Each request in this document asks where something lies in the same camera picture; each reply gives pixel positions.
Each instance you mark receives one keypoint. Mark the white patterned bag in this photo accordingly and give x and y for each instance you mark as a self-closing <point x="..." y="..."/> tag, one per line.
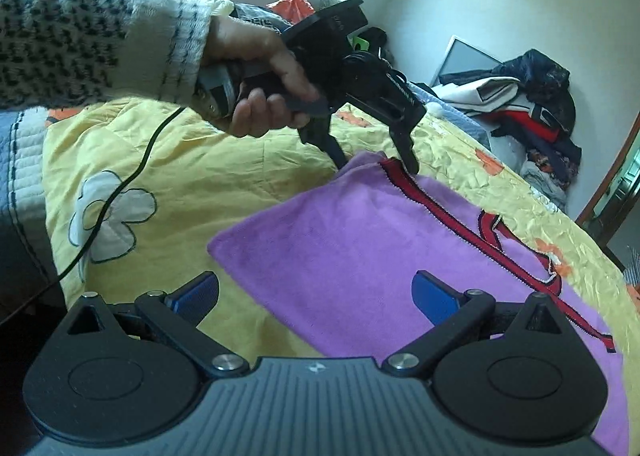
<point x="330" y="0"/>

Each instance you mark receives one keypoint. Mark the orange plastic bag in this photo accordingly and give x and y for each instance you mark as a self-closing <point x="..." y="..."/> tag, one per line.
<point x="295" y="6"/>

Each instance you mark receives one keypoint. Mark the person's left hand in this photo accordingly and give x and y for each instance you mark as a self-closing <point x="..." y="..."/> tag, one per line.
<point x="250" y="43"/>

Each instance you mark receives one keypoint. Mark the pile of clothes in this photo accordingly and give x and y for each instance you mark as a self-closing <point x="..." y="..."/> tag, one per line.
<point x="540" y="121"/>

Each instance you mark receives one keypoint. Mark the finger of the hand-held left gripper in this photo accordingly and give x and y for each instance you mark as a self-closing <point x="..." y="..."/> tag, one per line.
<point x="332" y="148"/>
<point x="407" y="151"/>

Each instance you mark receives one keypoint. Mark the yellow flower print blanket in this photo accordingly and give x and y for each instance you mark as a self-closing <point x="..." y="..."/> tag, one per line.
<point x="200" y="161"/>

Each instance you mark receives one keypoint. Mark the black and white patterned cloth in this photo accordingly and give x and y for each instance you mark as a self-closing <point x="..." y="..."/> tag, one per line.
<point x="260" y="16"/>

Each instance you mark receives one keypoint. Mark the light blue blanket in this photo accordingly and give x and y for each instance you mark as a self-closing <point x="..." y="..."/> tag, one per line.
<point x="450" y="108"/>

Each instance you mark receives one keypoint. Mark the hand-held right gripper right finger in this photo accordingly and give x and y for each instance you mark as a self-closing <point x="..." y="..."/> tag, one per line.
<point x="431" y="297"/>

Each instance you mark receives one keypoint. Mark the green stool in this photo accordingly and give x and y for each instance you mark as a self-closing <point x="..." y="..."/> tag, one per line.
<point x="359" y="42"/>

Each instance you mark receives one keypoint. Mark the purple garment with red trim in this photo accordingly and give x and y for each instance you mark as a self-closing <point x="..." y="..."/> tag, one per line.
<point x="350" y="236"/>

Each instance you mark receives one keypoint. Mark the grey flat screen monitor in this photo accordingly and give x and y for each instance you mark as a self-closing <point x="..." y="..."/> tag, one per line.
<point x="465" y="61"/>

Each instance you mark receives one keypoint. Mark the grey quilted bedspread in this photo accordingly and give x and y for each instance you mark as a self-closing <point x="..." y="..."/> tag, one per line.
<point x="25" y="176"/>

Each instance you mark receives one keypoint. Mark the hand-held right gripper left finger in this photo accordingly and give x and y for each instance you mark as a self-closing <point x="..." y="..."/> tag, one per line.
<point x="195" y="297"/>

